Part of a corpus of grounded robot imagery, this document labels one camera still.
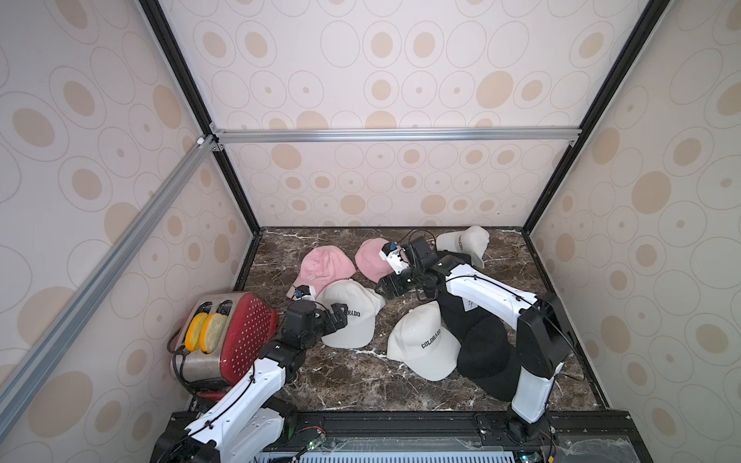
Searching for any white colorado cap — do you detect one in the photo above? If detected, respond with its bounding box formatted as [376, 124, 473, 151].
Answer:
[387, 301, 460, 381]
[318, 279, 386, 349]

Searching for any pink baseball cap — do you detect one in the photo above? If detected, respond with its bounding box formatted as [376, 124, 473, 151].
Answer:
[287, 245, 356, 299]
[354, 238, 395, 284]

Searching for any white Colorado cap front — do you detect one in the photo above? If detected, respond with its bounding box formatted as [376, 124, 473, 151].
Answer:
[387, 301, 460, 381]

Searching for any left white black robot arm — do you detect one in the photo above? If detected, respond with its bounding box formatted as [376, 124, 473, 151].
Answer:
[151, 300, 349, 462]

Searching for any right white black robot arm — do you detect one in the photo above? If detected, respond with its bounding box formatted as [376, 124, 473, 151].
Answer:
[376, 226, 576, 444]

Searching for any black cap with white patch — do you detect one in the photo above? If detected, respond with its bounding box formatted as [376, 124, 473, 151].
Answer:
[437, 289, 493, 343]

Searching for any black cap front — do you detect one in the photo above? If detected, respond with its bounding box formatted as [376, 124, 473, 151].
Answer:
[457, 316, 521, 401]

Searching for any red silver toaster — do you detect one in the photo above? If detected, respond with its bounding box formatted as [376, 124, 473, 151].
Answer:
[169, 292, 278, 394]

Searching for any right yellow toast slice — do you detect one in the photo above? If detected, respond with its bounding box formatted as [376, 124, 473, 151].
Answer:
[199, 313, 228, 354]

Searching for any yellow toast slice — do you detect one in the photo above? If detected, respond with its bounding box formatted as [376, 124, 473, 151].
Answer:
[199, 313, 228, 354]
[183, 313, 208, 352]

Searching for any left yellow toast slice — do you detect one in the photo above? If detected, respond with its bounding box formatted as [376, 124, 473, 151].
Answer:
[183, 313, 208, 352]

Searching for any small circuit board with led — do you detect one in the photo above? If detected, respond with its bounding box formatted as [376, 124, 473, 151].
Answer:
[293, 426, 327, 461]

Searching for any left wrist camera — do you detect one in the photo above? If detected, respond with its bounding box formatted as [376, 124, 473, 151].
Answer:
[291, 285, 316, 301]

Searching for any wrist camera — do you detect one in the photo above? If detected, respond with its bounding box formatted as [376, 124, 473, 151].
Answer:
[379, 242, 409, 275]
[291, 285, 316, 301]

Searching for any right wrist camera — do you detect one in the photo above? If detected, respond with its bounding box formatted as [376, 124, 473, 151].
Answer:
[379, 242, 409, 275]

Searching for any black toaster power cable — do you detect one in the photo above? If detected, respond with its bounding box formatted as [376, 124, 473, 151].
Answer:
[166, 327, 233, 400]

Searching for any horizontal aluminium rail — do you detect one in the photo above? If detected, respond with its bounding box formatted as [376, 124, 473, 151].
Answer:
[215, 125, 582, 145]

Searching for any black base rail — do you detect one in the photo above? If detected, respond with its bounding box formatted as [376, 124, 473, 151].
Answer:
[152, 408, 655, 463]

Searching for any left diagonal aluminium rail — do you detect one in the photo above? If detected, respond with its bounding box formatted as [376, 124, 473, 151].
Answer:
[1, 134, 216, 438]

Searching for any black left frame post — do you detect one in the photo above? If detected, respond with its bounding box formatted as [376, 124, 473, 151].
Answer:
[137, 0, 262, 235]

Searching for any black frame post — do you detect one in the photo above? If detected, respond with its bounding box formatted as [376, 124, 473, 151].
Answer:
[522, 0, 671, 237]
[137, 0, 262, 235]

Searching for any black right frame post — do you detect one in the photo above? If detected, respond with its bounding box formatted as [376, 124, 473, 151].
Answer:
[522, 0, 671, 237]

